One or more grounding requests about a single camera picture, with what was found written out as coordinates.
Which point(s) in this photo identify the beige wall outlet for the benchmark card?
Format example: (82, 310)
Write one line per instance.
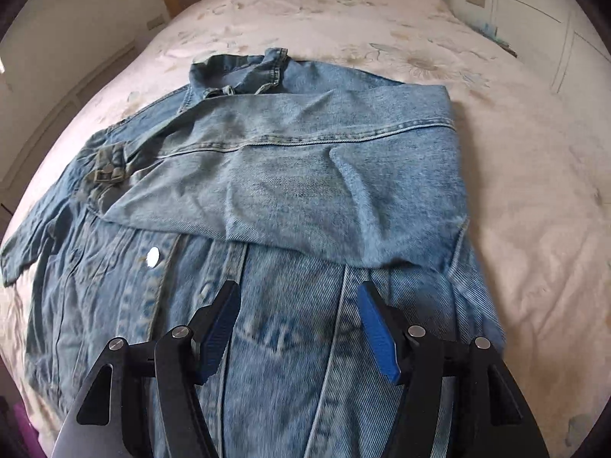
(155, 22)
(475, 0)

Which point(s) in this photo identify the floral white bedspread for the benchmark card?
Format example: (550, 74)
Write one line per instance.
(525, 200)

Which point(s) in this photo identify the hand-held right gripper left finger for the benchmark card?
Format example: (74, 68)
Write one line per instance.
(218, 331)

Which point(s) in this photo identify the wooden bedside table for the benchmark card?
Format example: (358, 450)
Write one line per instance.
(494, 36)

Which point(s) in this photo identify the white wardrobe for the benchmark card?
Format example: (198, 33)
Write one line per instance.
(549, 14)

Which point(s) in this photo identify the blue denim jacket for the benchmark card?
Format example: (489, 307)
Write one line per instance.
(286, 176)

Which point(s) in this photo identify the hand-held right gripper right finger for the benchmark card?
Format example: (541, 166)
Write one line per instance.
(377, 331)

